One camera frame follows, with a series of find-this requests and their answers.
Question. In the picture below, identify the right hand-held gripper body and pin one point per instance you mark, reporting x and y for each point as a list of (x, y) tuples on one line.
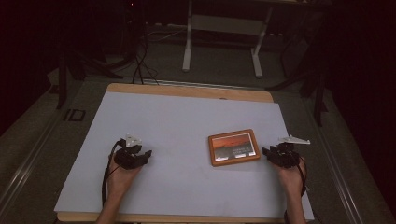
[(288, 155)]

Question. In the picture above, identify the white metal desk frame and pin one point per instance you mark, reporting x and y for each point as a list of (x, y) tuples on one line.
[(224, 25)]

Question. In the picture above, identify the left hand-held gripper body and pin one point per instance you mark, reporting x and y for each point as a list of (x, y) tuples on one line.
[(127, 157)]

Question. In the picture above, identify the person's left hand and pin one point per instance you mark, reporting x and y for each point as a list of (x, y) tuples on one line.
[(121, 179)]

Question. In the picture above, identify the white table mat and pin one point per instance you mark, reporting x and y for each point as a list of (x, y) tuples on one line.
[(177, 189)]

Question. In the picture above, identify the wooden picture frame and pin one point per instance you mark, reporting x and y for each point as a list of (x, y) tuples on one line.
[(234, 148)]

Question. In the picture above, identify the black metal stand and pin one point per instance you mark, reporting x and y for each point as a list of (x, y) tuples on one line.
[(317, 93), (62, 81)]

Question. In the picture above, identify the metal floor rail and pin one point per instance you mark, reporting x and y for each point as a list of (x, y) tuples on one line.
[(339, 174), (28, 168)]

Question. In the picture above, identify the person's right hand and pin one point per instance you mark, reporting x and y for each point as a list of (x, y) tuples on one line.
[(291, 179)]

